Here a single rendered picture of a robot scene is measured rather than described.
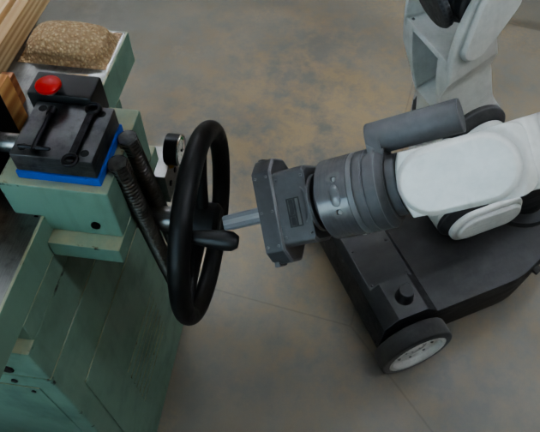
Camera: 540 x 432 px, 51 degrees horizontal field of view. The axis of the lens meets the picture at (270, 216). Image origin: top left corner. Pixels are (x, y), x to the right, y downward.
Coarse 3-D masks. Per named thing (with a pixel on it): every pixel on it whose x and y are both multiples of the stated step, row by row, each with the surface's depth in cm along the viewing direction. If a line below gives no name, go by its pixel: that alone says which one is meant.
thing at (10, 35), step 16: (16, 0) 89; (32, 0) 91; (48, 0) 96; (16, 16) 87; (32, 16) 91; (0, 32) 85; (16, 32) 87; (0, 48) 83; (16, 48) 88; (0, 64) 84
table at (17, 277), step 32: (32, 32) 91; (32, 64) 87; (128, 64) 93; (0, 192) 72; (0, 224) 69; (32, 224) 69; (128, 224) 73; (0, 256) 67; (32, 256) 68; (96, 256) 73; (0, 288) 64; (32, 288) 69; (0, 320) 63; (0, 352) 63
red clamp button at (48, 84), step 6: (42, 78) 66; (48, 78) 66; (54, 78) 66; (36, 84) 66; (42, 84) 66; (48, 84) 66; (54, 84) 66; (60, 84) 66; (36, 90) 66; (42, 90) 65; (48, 90) 65; (54, 90) 66
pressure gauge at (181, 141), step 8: (168, 136) 106; (176, 136) 107; (184, 136) 109; (168, 144) 106; (176, 144) 106; (184, 144) 111; (168, 152) 106; (176, 152) 106; (168, 160) 107; (176, 160) 107
